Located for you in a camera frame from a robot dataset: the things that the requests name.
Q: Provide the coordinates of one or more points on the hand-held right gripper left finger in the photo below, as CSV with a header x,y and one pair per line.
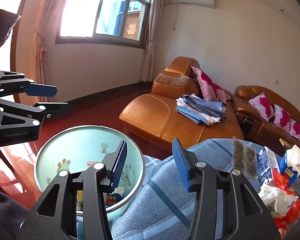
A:
x,y
120,162

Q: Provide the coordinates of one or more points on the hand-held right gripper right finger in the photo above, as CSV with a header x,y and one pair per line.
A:
x,y
181,165

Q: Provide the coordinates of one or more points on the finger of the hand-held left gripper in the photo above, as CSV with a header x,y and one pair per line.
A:
x,y
52,108
40,90

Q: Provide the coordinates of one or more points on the small blue carton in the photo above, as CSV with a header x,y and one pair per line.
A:
x,y
113,198

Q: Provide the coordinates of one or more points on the mint green cartoon print bin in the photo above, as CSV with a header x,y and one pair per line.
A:
x,y
77,142

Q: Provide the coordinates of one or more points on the yellow wrapper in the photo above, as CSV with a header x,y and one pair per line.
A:
x,y
79,202

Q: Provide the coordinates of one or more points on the plain red plastic bag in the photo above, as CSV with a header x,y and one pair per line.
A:
x,y
293,215

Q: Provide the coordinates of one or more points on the blue checked tablecloth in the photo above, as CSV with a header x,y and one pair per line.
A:
x,y
160,180

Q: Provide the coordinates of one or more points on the wooden chair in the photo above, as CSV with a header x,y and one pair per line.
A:
x,y
5,165

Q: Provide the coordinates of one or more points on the beige curtain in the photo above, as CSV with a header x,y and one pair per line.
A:
x,y
152,30
47,42

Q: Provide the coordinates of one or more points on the blue striped folded cloth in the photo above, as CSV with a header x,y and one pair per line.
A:
x,y
192,115

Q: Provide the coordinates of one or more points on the brown leather chaise sofa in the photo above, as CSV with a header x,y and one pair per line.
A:
x,y
152,115

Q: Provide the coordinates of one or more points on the blue checked folded cloth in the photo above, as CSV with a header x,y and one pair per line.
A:
x,y
202,105

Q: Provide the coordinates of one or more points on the clear packet of brown snacks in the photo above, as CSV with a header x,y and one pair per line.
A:
x,y
245,155

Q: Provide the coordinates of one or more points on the person's dark clothing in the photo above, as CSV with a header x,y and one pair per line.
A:
x,y
7,215

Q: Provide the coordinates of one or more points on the large pink floral pillow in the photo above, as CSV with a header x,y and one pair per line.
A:
x,y
210,85

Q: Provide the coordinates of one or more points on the blue and white box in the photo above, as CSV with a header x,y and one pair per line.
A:
x,y
266,160

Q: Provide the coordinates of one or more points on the brown leather three-seat sofa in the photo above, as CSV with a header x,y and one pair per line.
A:
x,y
247,95

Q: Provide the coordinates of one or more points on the white plastic bag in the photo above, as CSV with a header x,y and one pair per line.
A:
x,y
277,197

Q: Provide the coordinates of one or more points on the window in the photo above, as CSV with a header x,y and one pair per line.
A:
x,y
110,12

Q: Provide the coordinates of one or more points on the red paper window decal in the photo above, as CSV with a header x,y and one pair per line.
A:
x,y
131,29

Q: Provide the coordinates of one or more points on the white and blue milk carton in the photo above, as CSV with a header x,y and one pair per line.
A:
x,y
293,157

